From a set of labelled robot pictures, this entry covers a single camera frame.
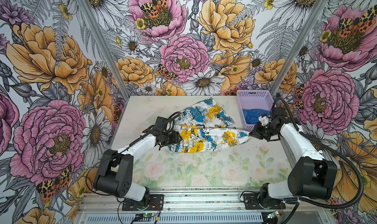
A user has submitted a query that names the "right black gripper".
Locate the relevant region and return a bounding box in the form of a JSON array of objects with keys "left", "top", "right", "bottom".
[{"left": 249, "top": 121, "right": 282, "bottom": 142}]

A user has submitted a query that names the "lavender plastic laundry basket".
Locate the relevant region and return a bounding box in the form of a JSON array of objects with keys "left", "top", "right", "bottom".
[{"left": 237, "top": 90, "right": 274, "bottom": 131}]

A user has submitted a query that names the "white teal yellow printed garment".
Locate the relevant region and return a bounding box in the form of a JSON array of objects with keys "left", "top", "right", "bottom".
[{"left": 169, "top": 98, "right": 250, "bottom": 153}]

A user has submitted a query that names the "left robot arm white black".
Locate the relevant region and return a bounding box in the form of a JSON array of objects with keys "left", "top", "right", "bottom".
[{"left": 92, "top": 112, "right": 182, "bottom": 209}]

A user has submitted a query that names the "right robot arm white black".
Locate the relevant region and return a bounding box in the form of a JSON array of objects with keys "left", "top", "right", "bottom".
[{"left": 250, "top": 107, "right": 337, "bottom": 208}]

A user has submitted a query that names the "blue cloth garment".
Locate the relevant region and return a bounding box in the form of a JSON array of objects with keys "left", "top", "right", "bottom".
[{"left": 242, "top": 109, "right": 271, "bottom": 124}]

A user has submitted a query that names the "green circuit board right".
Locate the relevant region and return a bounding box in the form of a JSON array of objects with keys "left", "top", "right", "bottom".
[{"left": 266, "top": 211, "right": 280, "bottom": 219}]

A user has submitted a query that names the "green circuit board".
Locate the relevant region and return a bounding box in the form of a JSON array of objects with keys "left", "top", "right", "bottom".
[
  {"left": 266, "top": 211, "right": 280, "bottom": 219},
  {"left": 131, "top": 213, "right": 160, "bottom": 224}
]

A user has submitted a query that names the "green circuit board left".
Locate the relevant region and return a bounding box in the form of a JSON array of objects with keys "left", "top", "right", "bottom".
[{"left": 131, "top": 213, "right": 160, "bottom": 224}]

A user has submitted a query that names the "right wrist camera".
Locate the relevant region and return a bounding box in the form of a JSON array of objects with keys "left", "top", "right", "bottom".
[{"left": 258, "top": 114, "right": 271, "bottom": 126}]

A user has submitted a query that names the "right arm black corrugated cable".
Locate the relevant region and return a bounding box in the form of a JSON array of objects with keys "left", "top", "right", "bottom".
[{"left": 273, "top": 96, "right": 365, "bottom": 224}]

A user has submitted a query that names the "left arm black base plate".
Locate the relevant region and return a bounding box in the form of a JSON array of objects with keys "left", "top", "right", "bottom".
[{"left": 121, "top": 194, "right": 165, "bottom": 211}]

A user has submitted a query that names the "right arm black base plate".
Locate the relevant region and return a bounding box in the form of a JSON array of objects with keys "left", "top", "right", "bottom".
[{"left": 240, "top": 192, "right": 286, "bottom": 210}]

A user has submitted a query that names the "aluminium mounting rail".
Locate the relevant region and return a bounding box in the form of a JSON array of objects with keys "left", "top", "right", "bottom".
[{"left": 79, "top": 187, "right": 328, "bottom": 213}]

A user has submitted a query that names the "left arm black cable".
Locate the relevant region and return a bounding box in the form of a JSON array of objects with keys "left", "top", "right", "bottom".
[{"left": 85, "top": 111, "right": 182, "bottom": 195}]

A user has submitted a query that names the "white slotted cable duct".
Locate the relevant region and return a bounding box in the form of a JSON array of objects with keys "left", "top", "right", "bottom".
[{"left": 80, "top": 212, "right": 263, "bottom": 224}]

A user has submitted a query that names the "right aluminium corner post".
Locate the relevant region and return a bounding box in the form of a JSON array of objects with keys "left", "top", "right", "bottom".
[{"left": 269, "top": 0, "right": 329, "bottom": 96}]

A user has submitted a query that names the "aluminium corner post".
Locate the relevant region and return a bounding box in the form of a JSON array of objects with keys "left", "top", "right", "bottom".
[
  {"left": 77, "top": 0, "right": 130, "bottom": 103},
  {"left": 269, "top": 0, "right": 329, "bottom": 96}
]

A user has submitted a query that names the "left aluminium corner post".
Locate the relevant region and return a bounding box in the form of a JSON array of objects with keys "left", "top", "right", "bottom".
[{"left": 77, "top": 0, "right": 130, "bottom": 103}]

